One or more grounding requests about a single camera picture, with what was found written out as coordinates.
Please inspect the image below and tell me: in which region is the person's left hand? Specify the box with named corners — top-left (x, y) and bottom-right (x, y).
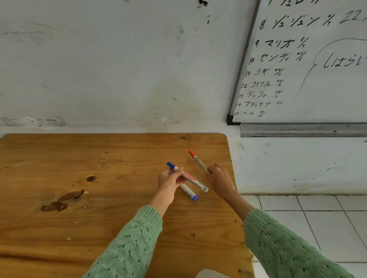
top-left (157, 167), bottom-right (188, 207)

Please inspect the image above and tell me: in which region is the person's right hand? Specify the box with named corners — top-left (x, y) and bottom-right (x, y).
top-left (206, 164), bottom-right (237, 201)

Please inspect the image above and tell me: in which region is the whiteboard with handwriting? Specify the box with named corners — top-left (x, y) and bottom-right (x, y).
top-left (227, 0), bottom-right (367, 126)

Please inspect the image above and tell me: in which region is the person's left forearm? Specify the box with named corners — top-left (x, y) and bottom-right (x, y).
top-left (83, 198), bottom-right (173, 278)

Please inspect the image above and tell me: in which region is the white paper piece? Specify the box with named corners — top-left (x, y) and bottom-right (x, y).
top-left (195, 269), bottom-right (222, 278)

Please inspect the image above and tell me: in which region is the blue-capped marker with red label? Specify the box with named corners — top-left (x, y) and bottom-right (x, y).
top-left (167, 162), bottom-right (209, 193)

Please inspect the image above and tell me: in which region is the blue-capped white marker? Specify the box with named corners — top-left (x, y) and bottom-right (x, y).
top-left (169, 172), bottom-right (198, 201)

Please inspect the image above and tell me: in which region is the person's right forearm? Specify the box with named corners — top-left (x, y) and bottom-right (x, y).
top-left (221, 190), bottom-right (356, 278)

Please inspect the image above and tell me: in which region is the aluminium whiteboard tray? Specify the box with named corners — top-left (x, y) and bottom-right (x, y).
top-left (240, 123), bottom-right (367, 138)

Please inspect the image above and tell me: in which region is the red-capped white marker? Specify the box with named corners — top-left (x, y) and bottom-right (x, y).
top-left (188, 150), bottom-right (213, 175)

